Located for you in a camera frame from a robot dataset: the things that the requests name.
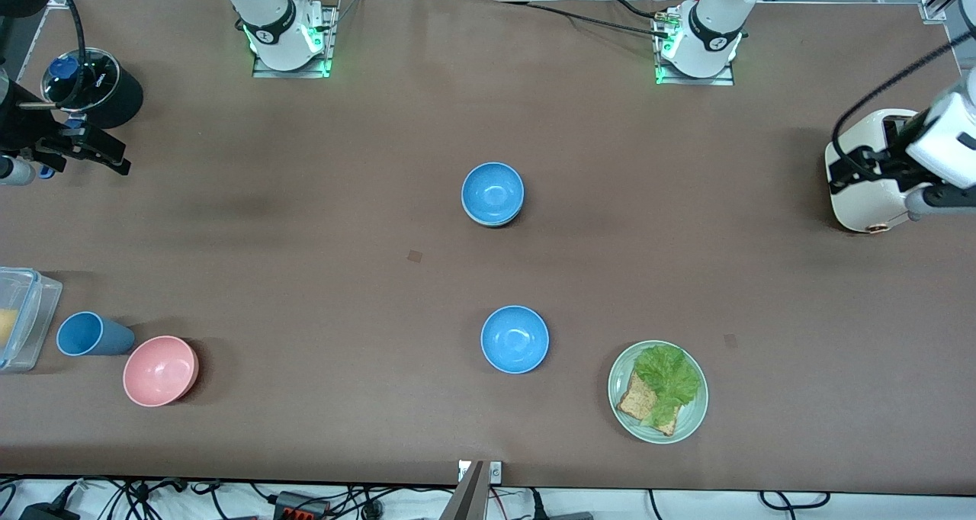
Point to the pale green plate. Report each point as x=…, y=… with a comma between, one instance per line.
x=690, y=421

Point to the blue cup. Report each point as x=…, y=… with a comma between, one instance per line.
x=91, y=335

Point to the white toaster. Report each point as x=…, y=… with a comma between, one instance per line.
x=865, y=200

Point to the red black plug box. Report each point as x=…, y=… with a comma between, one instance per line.
x=301, y=506

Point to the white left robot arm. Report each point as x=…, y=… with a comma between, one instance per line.
x=717, y=17

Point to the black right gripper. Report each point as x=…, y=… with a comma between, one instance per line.
x=21, y=127

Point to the glass lid blue knob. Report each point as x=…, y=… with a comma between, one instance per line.
x=95, y=78

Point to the dark grey camera pole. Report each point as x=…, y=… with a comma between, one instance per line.
x=467, y=497

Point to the pink bowl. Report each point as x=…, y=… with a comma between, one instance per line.
x=158, y=371

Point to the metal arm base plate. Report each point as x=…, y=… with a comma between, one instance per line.
x=324, y=43
x=728, y=78

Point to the yellow food piece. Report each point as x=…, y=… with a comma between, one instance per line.
x=6, y=328

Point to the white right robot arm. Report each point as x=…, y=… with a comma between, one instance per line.
x=267, y=9

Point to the white table edge bracket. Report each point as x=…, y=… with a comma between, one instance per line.
x=496, y=471

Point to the blue bowl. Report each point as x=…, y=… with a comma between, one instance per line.
x=492, y=190
x=515, y=339

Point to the clear plastic container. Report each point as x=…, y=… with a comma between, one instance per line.
x=34, y=314

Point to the brown bread slice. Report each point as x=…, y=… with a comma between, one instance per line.
x=634, y=399

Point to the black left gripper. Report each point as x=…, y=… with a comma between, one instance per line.
x=889, y=163

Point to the green lettuce leaf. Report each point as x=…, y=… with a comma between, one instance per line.
x=669, y=379

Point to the black power adapter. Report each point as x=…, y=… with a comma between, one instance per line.
x=46, y=512

